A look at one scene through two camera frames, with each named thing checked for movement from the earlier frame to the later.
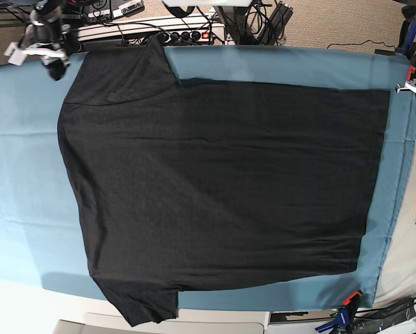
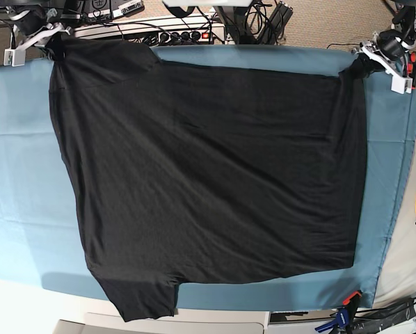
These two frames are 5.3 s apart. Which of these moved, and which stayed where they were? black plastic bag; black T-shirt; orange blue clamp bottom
Moved: black T-shirt
Stayed: black plastic bag; orange blue clamp bottom
